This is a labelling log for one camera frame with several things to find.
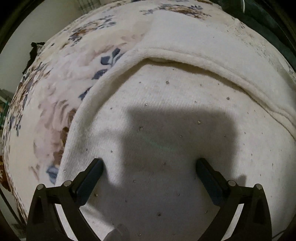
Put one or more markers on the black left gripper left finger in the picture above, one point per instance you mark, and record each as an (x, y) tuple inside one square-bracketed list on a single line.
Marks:
[(44, 222)]

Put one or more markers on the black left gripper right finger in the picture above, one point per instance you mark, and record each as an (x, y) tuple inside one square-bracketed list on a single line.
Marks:
[(254, 222)]

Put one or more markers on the white knit garment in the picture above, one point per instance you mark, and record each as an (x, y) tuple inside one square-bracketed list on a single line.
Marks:
[(188, 89)]

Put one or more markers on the dark clothing pile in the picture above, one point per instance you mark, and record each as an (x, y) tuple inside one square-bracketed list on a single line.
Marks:
[(36, 47)]

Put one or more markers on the floral cream blanket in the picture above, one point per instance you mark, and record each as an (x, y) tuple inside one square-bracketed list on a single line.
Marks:
[(55, 85)]

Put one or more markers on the dark green towel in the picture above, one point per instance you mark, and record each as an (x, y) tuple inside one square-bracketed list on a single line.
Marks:
[(274, 20)]

